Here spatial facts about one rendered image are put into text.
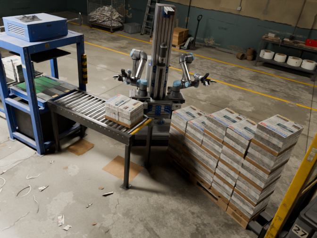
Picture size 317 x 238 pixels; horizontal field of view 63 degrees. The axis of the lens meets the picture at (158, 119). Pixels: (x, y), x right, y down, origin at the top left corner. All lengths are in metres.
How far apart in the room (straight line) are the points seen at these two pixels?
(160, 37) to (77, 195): 2.33
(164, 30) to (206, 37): 6.39
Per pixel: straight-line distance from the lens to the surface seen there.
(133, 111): 3.03
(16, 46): 3.46
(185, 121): 3.33
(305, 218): 2.66
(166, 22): 3.70
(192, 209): 3.35
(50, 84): 4.19
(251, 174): 2.93
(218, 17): 9.85
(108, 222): 3.14
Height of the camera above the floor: 2.51
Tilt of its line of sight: 31 degrees down
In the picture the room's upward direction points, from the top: 7 degrees clockwise
